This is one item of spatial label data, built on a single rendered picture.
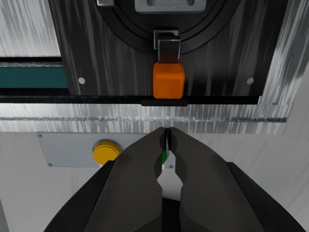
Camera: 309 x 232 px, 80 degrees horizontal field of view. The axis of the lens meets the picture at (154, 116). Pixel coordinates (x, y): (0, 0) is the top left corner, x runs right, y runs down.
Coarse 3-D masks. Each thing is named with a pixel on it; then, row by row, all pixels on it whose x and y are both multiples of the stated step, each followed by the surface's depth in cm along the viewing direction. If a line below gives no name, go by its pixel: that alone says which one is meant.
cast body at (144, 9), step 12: (144, 0) 11; (156, 0) 11; (168, 0) 11; (180, 0) 11; (192, 0) 12; (204, 0) 11; (144, 12) 12; (156, 12) 12; (168, 12) 12; (180, 12) 12; (192, 12) 12
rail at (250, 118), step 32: (0, 96) 28; (32, 96) 28; (64, 96) 28; (96, 96) 28; (128, 96) 27; (192, 96) 27; (224, 96) 27; (0, 128) 27; (32, 128) 27; (64, 128) 27; (96, 128) 27; (128, 128) 27; (192, 128) 26; (224, 128) 26; (256, 128) 26
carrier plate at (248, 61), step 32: (64, 0) 19; (256, 0) 18; (64, 32) 20; (96, 32) 20; (224, 32) 20; (256, 32) 20; (64, 64) 22; (96, 64) 22; (128, 64) 21; (192, 64) 21; (224, 64) 21; (256, 64) 21
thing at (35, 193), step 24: (0, 144) 41; (24, 144) 41; (216, 144) 40; (240, 144) 39; (264, 144) 39; (288, 144) 39; (0, 168) 45; (24, 168) 44; (48, 168) 44; (72, 168) 44; (96, 168) 44; (240, 168) 42; (264, 168) 42; (288, 168) 42; (0, 192) 49; (24, 192) 48; (48, 192) 48; (72, 192) 48; (168, 192) 47; (288, 192) 45; (24, 216) 53; (48, 216) 53
